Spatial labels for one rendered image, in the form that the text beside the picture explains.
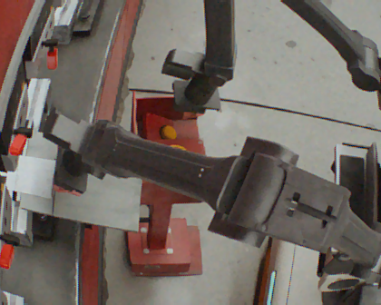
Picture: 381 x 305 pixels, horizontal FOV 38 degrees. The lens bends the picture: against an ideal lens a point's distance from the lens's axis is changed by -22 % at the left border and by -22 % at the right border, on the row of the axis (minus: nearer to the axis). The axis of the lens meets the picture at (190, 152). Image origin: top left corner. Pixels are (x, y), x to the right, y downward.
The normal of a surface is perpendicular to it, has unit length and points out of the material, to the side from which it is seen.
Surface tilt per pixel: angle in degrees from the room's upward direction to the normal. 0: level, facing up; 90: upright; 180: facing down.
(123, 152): 54
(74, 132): 34
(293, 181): 24
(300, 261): 0
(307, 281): 0
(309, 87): 0
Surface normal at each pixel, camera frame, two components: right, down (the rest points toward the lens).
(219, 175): -0.75, -0.38
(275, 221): -0.22, -0.19
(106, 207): 0.09, -0.47
